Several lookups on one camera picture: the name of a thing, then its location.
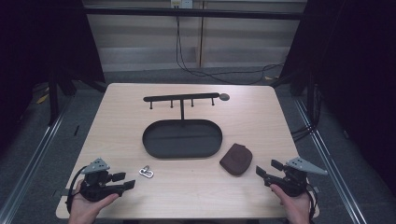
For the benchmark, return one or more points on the black key rack with tray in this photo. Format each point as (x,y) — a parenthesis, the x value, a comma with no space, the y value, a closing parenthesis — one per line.
(182,140)

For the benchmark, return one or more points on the metal floor rail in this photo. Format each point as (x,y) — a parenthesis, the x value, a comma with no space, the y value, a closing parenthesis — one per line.
(34,161)
(330,155)

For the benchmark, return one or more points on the person's right hand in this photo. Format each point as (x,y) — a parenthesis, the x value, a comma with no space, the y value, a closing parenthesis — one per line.
(295,208)

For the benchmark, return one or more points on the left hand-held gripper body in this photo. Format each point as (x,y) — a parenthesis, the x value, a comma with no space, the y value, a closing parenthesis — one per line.
(95,186)

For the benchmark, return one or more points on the yellow floor tape piece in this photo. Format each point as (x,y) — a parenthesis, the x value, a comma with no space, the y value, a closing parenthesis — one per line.
(42,99)

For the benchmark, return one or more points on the white wall power outlet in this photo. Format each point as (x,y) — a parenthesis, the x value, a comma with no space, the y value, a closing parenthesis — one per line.
(181,3)

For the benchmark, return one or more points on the brown leather pouch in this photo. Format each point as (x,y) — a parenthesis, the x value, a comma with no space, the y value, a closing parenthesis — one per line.
(236,159)

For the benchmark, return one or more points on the person's left hand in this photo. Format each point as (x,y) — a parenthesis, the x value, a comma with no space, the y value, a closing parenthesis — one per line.
(84,210)

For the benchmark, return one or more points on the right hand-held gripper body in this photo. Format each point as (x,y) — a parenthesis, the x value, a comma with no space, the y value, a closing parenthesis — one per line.
(294,183)

